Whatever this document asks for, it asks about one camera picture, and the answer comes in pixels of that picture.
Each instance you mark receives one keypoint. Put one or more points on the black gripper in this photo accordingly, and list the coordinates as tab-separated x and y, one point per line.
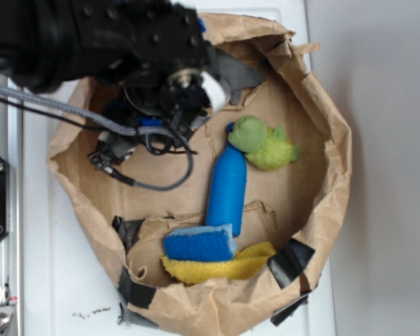
183	104

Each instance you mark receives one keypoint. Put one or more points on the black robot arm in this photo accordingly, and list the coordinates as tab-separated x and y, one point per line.
148	46

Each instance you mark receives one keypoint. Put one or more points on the grey plush mouse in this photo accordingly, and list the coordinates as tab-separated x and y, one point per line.
233	75

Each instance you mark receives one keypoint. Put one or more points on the green plush toy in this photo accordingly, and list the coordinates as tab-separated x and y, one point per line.
267	148

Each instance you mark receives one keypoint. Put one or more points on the blue plastic bottle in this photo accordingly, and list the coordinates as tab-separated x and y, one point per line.
227	190

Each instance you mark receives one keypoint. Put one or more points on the blue sponge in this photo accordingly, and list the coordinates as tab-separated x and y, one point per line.
201	243

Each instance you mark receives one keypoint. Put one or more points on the brown paper bag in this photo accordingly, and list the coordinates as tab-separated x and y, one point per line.
299	209

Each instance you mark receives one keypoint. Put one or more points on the yellow cloth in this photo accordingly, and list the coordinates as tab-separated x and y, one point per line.
245	265

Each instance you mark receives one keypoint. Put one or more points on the aluminium rail with bracket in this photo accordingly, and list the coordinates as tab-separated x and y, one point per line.
10	248

